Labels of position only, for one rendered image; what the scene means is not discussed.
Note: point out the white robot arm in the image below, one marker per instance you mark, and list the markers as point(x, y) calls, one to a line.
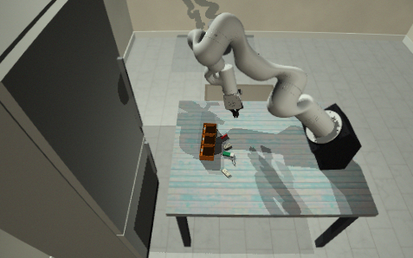
point(285, 101)

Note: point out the white domino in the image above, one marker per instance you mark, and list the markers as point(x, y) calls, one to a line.
point(227, 146)
point(225, 172)

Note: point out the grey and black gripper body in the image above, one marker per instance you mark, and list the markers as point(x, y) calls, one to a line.
point(232, 101)

